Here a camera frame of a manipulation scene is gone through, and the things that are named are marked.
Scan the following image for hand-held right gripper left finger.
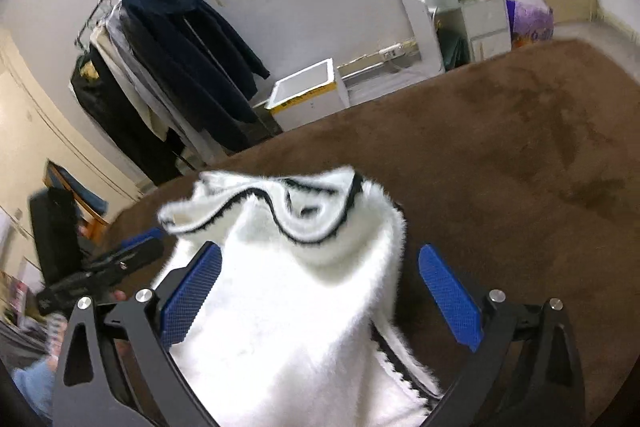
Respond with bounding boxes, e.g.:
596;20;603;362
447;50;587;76
50;242;224;427

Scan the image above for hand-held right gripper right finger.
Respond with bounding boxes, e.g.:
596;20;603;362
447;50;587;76
418;244;587;427

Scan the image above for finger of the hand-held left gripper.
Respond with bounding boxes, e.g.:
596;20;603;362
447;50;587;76
121;227;167;249

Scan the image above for white fuzzy sweater black trim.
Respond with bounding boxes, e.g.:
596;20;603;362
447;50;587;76
150;164;447;427

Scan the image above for wooden chair with blue clothes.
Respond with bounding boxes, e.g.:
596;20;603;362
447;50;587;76
43;158;110;229

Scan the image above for black upright object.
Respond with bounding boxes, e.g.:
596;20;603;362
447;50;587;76
29;188;83;285

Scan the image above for person's leg blue jeans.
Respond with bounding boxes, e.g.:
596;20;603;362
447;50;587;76
9;354;58;424

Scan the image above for light hanging garment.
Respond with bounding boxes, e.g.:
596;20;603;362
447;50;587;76
91;6;226;160

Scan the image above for navy hanging jacket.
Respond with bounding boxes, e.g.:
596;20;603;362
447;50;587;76
120;0;273;154

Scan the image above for white foam box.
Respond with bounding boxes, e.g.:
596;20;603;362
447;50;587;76
264;58;352;132

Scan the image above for white shelf cabinet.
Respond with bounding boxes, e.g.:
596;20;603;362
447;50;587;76
399;0;513;74

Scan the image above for purple plastic bag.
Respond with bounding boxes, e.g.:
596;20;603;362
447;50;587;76
503;0;556;48

